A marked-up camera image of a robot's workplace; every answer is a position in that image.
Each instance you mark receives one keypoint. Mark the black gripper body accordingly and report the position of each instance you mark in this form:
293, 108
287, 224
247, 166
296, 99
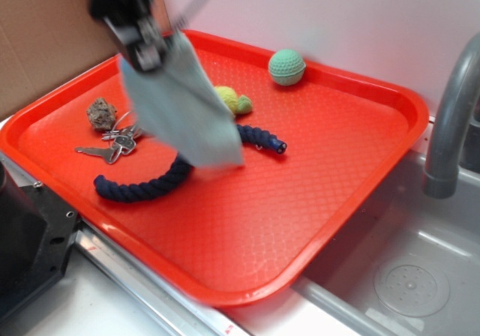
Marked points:
134, 31

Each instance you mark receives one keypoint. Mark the light blue cloth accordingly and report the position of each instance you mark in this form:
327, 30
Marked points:
178, 105

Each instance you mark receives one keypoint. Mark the brown cardboard panel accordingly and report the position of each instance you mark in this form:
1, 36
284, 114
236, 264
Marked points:
45, 43

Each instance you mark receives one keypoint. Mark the brown rock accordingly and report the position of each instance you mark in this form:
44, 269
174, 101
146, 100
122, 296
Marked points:
101, 115

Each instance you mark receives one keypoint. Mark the silver key bunch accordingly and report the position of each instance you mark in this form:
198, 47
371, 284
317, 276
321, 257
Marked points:
121, 142

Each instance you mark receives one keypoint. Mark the yellow-green plush toy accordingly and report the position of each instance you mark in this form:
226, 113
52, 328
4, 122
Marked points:
237, 104

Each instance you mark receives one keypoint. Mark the green dimpled ball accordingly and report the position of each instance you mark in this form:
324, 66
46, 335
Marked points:
286, 67

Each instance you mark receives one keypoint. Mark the red plastic tray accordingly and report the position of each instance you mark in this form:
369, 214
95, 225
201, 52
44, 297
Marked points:
235, 236

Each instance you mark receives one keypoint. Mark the grey faucet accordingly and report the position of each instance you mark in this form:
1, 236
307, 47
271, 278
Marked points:
454, 142

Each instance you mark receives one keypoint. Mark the grey sink basin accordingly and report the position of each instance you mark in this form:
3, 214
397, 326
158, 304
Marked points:
404, 263

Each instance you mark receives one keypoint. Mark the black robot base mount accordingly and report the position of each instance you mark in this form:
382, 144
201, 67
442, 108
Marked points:
38, 229

